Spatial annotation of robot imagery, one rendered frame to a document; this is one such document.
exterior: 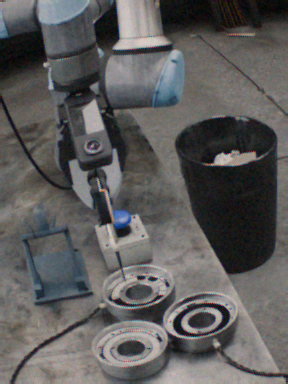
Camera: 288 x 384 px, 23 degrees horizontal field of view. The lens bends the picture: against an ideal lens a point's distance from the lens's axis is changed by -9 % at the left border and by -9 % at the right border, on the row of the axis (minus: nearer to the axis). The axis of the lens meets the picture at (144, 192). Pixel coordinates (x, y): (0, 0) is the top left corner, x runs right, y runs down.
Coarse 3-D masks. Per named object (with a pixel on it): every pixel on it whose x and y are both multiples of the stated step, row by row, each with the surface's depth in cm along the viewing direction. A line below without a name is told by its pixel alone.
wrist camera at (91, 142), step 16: (80, 96) 99; (80, 112) 98; (96, 112) 98; (80, 128) 96; (96, 128) 96; (80, 144) 95; (96, 144) 95; (80, 160) 94; (96, 160) 94; (112, 160) 97
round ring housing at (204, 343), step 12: (180, 300) 100; (192, 300) 101; (204, 300) 101; (216, 300) 100; (228, 300) 99; (168, 312) 98; (192, 312) 99; (204, 312) 98; (216, 312) 98; (168, 324) 97; (192, 324) 99; (204, 324) 100; (216, 324) 95; (228, 324) 93; (168, 336) 95; (180, 336) 93; (204, 336) 92; (216, 336) 92; (228, 336) 94; (180, 348) 96; (192, 348) 93; (204, 348) 93
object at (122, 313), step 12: (120, 276) 109; (132, 276) 109; (156, 276) 108; (168, 276) 106; (108, 288) 107; (132, 288) 107; (144, 288) 107; (156, 288) 105; (168, 288) 105; (108, 300) 102; (132, 300) 103; (144, 300) 103; (168, 300) 102; (120, 312) 101; (132, 312) 101; (144, 312) 101; (156, 312) 101
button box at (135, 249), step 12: (132, 216) 119; (96, 228) 118; (132, 228) 116; (108, 240) 115; (120, 240) 114; (132, 240) 114; (144, 240) 114; (108, 252) 113; (120, 252) 114; (132, 252) 114; (144, 252) 115; (108, 264) 114; (132, 264) 115
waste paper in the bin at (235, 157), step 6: (216, 156) 238; (222, 156) 237; (228, 156) 237; (234, 156) 239; (240, 156) 227; (246, 156) 227; (252, 156) 227; (216, 162) 236; (222, 162) 235; (228, 162) 227; (234, 162) 227; (240, 162) 226
